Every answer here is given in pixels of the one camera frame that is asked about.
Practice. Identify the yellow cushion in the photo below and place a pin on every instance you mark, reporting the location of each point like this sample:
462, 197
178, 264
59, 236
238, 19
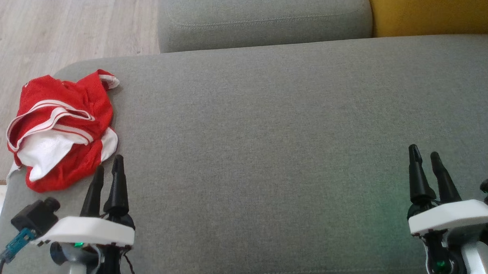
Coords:
434, 8

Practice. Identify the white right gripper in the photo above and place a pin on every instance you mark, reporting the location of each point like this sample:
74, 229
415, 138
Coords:
453, 215

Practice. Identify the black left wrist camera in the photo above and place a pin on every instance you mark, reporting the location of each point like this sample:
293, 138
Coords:
33, 217

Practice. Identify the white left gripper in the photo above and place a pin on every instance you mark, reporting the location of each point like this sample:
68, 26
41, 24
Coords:
89, 231

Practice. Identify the grey sofa seat cushion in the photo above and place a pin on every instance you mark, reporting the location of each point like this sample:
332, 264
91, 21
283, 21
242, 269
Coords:
269, 152

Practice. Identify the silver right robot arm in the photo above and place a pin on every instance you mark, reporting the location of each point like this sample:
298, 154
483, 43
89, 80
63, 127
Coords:
475, 254

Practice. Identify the red Bulls 23 jersey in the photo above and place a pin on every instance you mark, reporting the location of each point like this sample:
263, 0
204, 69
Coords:
45, 152

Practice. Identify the grey sofa back cushion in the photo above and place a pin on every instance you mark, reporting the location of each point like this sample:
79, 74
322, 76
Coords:
264, 18

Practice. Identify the red white-trimmed shorts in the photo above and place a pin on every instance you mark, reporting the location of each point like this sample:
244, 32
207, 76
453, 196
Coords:
94, 99

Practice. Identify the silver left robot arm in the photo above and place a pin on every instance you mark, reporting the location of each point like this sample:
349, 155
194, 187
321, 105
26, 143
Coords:
76, 270

